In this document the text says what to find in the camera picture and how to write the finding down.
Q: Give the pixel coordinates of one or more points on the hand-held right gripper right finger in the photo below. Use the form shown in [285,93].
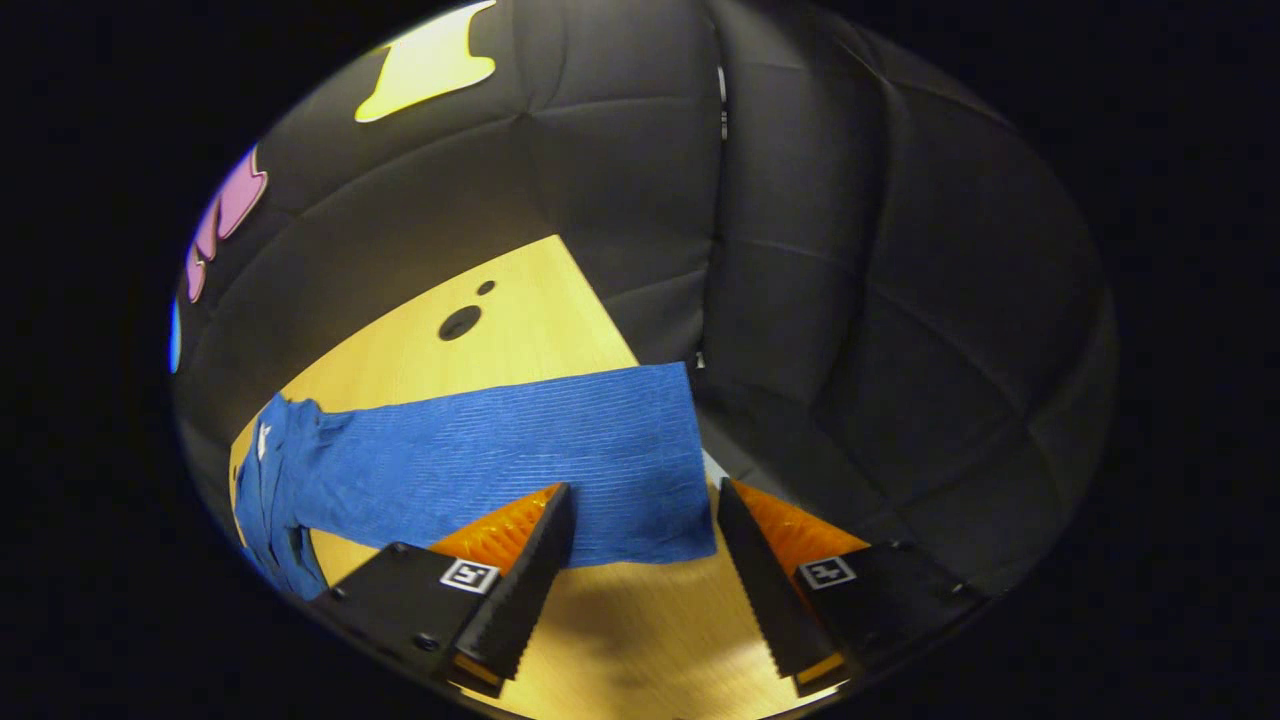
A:
[765,590]

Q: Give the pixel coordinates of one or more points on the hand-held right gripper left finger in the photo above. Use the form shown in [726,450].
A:
[525,590]

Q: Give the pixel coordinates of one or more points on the blue shirt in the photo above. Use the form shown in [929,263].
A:
[500,450]

